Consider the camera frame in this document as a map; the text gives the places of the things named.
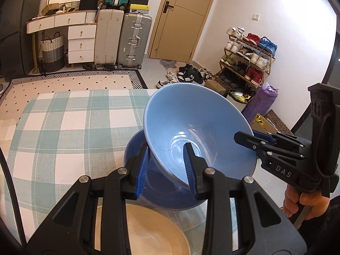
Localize purple bag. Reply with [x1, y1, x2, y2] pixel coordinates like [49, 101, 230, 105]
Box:
[243, 84, 279, 124]

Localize wooden shoe rack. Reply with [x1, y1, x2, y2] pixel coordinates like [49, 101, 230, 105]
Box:
[215, 33, 277, 96]

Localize black storage box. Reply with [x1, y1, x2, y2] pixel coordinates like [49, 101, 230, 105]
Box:
[79, 0, 100, 11]

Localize cream plate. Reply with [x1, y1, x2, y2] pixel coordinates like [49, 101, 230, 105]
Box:
[94, 203, 191, 255]

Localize wooden door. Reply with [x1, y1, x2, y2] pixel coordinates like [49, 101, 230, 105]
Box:
[147, 0, 221, 63]

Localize woven laundry basket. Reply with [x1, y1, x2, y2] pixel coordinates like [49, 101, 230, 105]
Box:
[40, 31, 65, 73]

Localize yellow black shoe box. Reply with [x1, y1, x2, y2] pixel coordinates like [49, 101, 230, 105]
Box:
[126, 4, 150, 14]

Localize black white patterned rug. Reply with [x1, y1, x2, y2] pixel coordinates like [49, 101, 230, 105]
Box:
[0, 69, 149, 109]

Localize white trash bin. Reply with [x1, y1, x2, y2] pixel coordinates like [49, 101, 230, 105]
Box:
[228, 90, 253, 105]

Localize person's right hand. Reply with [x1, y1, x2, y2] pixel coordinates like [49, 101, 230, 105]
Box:
[282, 184, 332, 221]

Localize yellow foil bag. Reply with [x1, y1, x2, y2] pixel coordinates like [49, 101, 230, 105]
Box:
[251, 113, 266, 128]

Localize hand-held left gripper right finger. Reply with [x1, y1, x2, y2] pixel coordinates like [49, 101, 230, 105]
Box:
[183, 143, 306, 255]

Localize white vanity desk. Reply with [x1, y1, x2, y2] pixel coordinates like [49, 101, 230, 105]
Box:
[26, 10, 97, 65]

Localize silver suitcase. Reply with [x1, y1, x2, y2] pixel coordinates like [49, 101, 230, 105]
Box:
[117, 13, 153, 68]

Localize dark grey refrigerator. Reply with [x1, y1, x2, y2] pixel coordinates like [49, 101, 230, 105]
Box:
[0, 0, 47, 81]

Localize brown cardboard box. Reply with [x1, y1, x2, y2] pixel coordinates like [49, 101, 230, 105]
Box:
[204, 79, 228, 97]

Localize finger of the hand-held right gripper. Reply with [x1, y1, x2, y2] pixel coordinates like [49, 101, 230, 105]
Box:
[234, 131, 277, 156]
[252, 130, 311, 149]

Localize light blue bowl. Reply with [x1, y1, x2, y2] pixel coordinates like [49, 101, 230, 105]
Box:
[143, 83, 258, 190]

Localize scattered pile of shoes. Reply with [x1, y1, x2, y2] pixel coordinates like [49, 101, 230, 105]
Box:
[156, 63, 213, 89]

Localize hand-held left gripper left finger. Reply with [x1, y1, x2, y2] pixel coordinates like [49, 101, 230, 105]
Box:
[27, 142, 150, 255]

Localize checkered tablecloth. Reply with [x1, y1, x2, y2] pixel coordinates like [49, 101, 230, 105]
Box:
[0, 88, 241, 255]

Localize grey fur mat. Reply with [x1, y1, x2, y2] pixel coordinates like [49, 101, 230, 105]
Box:
[159, 59, 178, 69]

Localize rows of colourful shoes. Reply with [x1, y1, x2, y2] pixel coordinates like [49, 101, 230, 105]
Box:
[216, 27, 278, 93]

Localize small open cardboard box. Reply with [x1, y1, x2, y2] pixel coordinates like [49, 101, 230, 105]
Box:
[42, 3, 60, 15]

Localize beige suitcase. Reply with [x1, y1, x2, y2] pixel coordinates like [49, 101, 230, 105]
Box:
[94, 4, 125, 69]

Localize cardboard box with cat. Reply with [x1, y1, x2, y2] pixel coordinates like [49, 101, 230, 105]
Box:
[263, 109, 293, 136]

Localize medium blue bowl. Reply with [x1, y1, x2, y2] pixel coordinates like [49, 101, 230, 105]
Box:
[124, 130, 208, 211]

